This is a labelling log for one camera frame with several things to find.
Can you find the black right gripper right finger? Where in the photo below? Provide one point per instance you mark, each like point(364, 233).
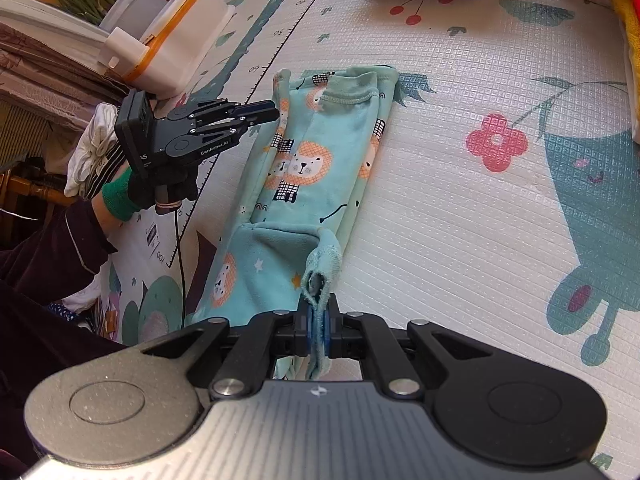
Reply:
point(493, 404)

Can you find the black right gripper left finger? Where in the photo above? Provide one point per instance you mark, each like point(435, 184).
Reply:
point(136, 403)

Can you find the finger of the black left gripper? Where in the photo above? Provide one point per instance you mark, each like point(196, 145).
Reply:
point(221, 128)
point(216, 110)

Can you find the teal lion print garment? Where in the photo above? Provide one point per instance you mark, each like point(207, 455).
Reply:
point(298, 199)

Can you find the dark sleeved left forearm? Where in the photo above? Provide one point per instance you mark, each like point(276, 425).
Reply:
point(63, 257)

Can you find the stack of folded clothes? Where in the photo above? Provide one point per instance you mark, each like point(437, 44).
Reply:
point(97, 156)

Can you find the black gloved left hand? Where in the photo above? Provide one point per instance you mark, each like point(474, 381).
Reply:
point(166, 193)

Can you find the white orange storage box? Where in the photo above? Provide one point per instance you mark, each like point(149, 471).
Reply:
point(170, 50)

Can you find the grey plastic bucket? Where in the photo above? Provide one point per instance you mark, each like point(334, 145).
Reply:
point(132, 16)

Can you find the printed foam play mat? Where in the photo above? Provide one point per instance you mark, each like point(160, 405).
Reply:
point(504, 200)

